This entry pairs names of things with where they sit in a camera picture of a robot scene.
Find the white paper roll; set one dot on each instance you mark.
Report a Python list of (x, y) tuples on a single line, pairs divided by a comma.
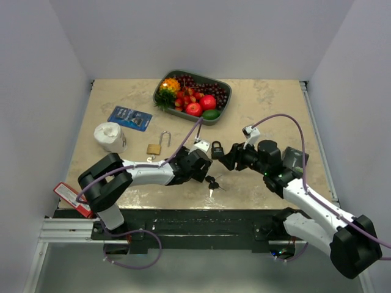
[(110, 137)]

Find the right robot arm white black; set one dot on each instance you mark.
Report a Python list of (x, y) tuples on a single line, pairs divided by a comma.
[(349, 241)]

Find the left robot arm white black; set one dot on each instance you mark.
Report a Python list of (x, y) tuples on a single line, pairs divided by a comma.
[(105, 182)]

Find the green avocado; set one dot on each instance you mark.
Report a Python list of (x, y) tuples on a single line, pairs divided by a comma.
[(211, 114)]

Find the red apple front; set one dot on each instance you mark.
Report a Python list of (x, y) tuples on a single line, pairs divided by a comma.
[(194, 109)]

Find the orange pineapple toy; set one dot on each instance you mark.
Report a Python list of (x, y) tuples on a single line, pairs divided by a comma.
[(170, 85)]

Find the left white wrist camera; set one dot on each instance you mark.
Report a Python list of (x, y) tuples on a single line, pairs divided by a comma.
[(201, 145)]

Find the red box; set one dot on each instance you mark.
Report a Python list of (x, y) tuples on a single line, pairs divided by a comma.
[(68, 194)]

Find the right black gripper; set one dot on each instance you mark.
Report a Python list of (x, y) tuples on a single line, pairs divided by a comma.
[(236, 155)]

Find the blue card package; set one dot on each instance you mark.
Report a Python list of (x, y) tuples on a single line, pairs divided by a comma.
[(130, 118)]

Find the dark grape bunch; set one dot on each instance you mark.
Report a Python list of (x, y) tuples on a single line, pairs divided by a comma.
[(205, 85)]

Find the small silver key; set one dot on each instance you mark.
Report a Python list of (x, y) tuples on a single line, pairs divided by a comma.
[(151, 158)]

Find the red apple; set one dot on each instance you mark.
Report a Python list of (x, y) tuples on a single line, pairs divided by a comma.
[(208, 102), (194, 109)]

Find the aluminium frame rail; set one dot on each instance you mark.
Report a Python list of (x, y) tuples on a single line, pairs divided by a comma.
[(335, 200)]

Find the black padlock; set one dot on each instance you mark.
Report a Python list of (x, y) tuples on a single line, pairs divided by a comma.
[(217, 150)]

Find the black headed key bunch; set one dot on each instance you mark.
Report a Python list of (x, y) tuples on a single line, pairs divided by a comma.
[(212, 184)]

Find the red cherry cluster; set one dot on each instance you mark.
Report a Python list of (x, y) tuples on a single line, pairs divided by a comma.
[(186, 96)]

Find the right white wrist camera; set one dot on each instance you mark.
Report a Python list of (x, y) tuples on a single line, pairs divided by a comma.
[(252, 134)]

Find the grey fruit tray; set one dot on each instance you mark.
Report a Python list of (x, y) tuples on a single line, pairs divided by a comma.
[(164, 100)]

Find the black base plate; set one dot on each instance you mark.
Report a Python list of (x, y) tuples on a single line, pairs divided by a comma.
[(256, 230)]

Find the brass padlock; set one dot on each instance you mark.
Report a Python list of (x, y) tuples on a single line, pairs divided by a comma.
[(155, 149)]

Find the green black box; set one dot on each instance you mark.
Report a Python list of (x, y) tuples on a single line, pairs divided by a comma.
[(292, 159)]

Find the red apple back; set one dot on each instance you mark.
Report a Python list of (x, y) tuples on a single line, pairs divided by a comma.
[(208, 102)]

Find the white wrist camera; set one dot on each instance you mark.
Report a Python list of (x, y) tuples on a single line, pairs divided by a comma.
[(201, 145), (252, 134)]

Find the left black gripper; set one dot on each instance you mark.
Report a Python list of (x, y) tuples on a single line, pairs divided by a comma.
[(199, 175)]

